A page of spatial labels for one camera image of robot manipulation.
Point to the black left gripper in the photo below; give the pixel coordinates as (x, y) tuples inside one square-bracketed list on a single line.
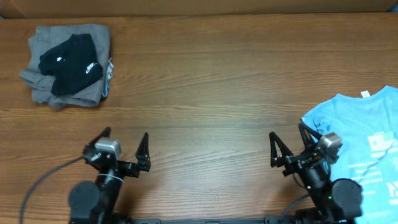
[(143, 162)]

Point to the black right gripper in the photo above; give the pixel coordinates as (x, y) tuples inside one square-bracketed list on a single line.
[(298, 162)]

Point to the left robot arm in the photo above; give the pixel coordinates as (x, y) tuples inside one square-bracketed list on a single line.
[(94, 202)]

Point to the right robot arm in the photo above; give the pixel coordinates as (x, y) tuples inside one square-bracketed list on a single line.
[(326, 201)]

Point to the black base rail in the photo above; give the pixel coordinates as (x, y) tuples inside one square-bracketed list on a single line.
[(211, 221)]

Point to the grey folded garment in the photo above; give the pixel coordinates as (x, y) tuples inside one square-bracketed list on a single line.
[(47, 37)]

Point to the light blue folded garment edge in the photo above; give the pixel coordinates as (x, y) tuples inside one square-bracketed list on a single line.
[(108, 77)]

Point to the light blue printed t-shirt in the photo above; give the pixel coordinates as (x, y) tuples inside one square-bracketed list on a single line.
[(368, 129)]

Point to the black folded Nike garment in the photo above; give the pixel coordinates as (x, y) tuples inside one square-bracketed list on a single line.
[(73, 63)]

